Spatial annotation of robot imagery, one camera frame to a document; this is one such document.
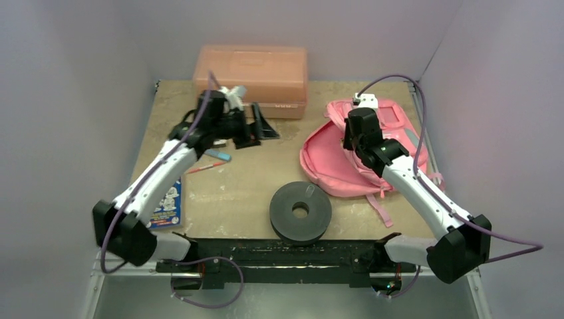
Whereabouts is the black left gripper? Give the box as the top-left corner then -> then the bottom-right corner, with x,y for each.
213,104 -> 279,150

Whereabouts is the pink student backpack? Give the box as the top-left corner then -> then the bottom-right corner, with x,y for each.
299,99 -> 419,227

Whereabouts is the blue orange picture book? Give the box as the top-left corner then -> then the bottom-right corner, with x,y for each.
146,178 -> 183,231

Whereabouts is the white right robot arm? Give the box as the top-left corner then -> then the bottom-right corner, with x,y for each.
343,108 -> 492,284

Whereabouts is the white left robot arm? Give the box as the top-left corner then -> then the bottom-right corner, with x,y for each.
92,86 -> 266,274

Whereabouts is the blue highlighter marker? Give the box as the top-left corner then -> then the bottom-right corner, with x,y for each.
205,149 -> 231,162

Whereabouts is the translucent orange plastic box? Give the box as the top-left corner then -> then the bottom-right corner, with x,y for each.
192,45 -> 308,120

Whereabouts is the red pen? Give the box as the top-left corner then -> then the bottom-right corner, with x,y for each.
186,161 -> 226,174

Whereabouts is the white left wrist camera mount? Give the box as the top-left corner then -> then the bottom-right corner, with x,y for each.
219,86 -> 247,111

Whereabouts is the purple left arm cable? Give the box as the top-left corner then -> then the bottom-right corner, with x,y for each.
99,70 -> 246,309

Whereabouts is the aluminium rail base frame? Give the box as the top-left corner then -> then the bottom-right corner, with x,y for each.
83,239 -> 491,318

